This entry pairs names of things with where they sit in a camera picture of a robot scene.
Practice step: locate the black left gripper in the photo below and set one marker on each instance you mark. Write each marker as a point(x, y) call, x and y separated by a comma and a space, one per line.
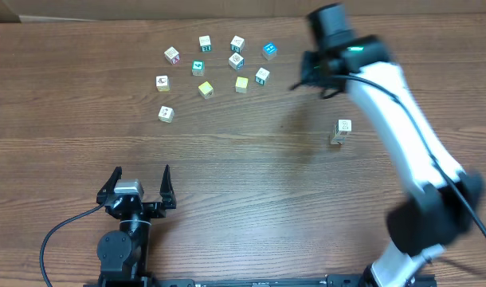
point(165, 193)

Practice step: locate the wooden block teal front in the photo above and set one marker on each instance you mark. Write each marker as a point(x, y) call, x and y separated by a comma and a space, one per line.
point(262, 76)

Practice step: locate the wooden block red top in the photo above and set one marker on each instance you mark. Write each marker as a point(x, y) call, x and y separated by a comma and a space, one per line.
point(172, 55)

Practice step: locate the plain wooden block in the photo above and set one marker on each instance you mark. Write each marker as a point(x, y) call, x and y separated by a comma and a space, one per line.
point(341, 136)

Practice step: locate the wooden block teal side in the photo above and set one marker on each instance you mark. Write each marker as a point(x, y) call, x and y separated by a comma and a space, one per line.
point(237, 44)

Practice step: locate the wooden block orange side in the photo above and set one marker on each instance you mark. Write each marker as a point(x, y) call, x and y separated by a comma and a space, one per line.
point(166, 114)

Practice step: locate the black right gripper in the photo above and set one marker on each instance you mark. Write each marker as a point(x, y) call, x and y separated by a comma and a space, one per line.
point(311, 76)

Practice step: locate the wooden block green four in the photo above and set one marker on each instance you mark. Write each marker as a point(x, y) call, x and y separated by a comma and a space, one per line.
point(198, 68)

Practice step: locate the wooden block blue side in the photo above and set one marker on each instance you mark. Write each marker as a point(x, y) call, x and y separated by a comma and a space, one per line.
point(236, 61)

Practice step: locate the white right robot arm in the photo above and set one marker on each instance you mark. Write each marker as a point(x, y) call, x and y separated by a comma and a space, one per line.
point(441, 196)

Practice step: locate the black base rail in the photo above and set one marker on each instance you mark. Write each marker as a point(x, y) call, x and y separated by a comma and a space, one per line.
point(339, 280)

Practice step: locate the cardboard wall panel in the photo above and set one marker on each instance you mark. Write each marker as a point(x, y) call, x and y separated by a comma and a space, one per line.
point(88, 10)

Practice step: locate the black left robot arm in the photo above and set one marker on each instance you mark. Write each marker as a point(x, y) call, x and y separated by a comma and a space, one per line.
point(123, 252)

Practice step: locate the wooden block green side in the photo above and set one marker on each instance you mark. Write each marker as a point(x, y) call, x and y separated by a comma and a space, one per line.
point(343, 127)
point(205, 43)

